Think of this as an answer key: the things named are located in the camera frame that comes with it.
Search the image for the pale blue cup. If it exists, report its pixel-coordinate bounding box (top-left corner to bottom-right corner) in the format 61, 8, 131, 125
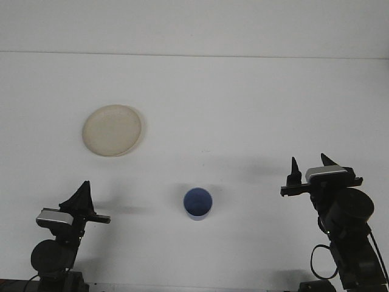
182, 187, 213, 222

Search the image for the pale round plate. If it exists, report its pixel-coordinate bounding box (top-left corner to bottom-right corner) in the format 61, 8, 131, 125
81, 104, 143, 158

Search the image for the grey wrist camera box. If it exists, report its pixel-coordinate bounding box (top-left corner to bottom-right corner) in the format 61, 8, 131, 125
305, 165, 349, 185
35, 207, 75, 228

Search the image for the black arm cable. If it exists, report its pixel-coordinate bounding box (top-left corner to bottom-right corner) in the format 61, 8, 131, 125
309, 229, 389, 280
25, 274, 42, 292

